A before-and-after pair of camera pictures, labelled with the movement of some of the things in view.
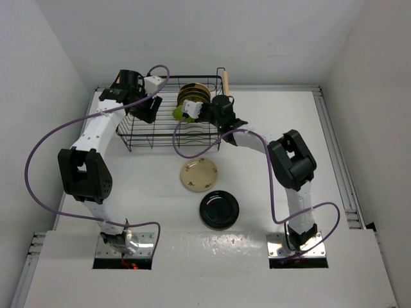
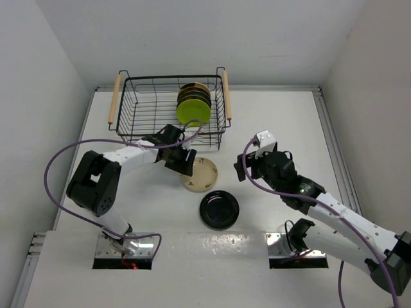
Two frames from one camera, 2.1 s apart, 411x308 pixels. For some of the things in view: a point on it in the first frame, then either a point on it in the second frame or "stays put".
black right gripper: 204,106 to 252,162
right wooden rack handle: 225,83 stays put
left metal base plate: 144,248 stays put
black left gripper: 148,114 to 183,166
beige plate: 198,174 stays put
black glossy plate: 219,210 stays put
